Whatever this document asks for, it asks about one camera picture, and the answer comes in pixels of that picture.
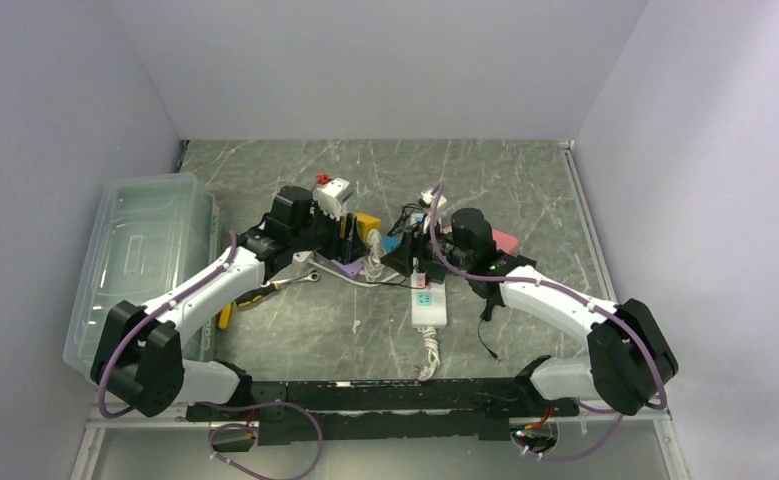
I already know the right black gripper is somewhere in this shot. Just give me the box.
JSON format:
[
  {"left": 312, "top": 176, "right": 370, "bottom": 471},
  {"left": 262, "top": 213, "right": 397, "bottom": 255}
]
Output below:
[{"left": 380, "top": 213, "right": 473, "bottom": 278}]

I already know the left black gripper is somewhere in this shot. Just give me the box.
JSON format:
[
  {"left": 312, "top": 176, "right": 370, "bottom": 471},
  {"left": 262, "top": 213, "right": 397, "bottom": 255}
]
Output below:
[{"left": 290, "top": 200, "right": 369, "bottom": 265}]

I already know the blue cube socket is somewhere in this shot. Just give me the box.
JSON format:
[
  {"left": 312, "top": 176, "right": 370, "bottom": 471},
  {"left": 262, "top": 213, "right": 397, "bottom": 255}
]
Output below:
[{"left": 382, "top": 237, "right": 401, "bottom": 254}]

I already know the white purple-strip power cable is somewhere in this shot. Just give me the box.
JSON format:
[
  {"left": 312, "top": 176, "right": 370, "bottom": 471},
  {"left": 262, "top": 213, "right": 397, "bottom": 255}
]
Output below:
[{"left": 309, "top": 230, "right": 413, "bottom": 290}]

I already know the yellow cube socket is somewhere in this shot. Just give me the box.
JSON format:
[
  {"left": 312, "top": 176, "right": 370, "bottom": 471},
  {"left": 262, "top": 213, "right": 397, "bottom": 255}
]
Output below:
[{"left": 355, "top": 212, "right": 382, "bottom": 249}]

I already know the white long power strip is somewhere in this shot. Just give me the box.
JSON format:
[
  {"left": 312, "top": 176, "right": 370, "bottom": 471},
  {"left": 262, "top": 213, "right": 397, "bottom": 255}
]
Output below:
[{"left": 409, "top": 258, "right": 448, "bottom": 329}]

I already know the pink triangular power strip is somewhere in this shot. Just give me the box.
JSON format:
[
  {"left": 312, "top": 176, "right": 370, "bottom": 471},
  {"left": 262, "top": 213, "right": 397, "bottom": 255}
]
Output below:
[{"left": 492, "top": 229, "right": 520, "bottom": 254}]

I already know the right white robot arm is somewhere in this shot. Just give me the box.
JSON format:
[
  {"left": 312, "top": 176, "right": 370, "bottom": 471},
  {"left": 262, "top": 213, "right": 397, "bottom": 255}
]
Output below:
[{"left": 381, "top": 208, "right": 679, "bottom": 416}]

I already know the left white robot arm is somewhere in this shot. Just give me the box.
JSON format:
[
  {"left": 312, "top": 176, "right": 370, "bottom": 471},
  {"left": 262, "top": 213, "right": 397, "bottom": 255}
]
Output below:
[{"left": 90, "top": 178, "right": 356, "bottom": 420}]

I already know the purple flat box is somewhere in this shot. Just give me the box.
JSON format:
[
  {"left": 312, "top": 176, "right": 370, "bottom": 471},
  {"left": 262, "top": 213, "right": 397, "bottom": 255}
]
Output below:
[{"left": 330, "top": 258, "right": 364, "bottom": 279}]

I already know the silver ratchet wrench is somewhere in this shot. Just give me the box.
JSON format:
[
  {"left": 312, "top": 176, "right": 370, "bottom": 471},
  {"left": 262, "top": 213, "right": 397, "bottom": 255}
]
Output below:
[{"left": 293, "top": 269, "right": 321, "bottom": 283}]

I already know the black yellow screwdriver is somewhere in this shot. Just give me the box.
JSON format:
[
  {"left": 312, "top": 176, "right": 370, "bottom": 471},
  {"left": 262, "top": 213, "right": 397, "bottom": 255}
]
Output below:
[{"left": 234, "top": 279, "right": 292, "bottom": 307}]

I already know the yellow black small tool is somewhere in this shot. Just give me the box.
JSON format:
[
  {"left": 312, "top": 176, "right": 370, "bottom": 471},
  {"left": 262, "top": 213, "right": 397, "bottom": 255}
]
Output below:
[{"left": 217, "top": 303, "right": 234, "bottom": 330}]

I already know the clear plastic storage bin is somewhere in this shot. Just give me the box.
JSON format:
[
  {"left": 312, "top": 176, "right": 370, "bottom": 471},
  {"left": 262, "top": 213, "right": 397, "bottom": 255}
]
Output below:
[{"left": 63, "top": 173, "right": 221, "bottom": 377}]

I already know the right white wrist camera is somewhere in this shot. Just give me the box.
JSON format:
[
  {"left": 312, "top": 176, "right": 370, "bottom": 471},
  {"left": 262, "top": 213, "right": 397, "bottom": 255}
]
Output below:
[{"left": 417, "top": 185, "right": 447, "bottom": 215}]

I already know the black base frame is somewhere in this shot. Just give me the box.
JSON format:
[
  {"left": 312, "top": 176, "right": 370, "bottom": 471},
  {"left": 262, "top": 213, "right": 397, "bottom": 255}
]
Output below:
[{"left": 186, "top": 378, "right": 578, "bottom": 446}]

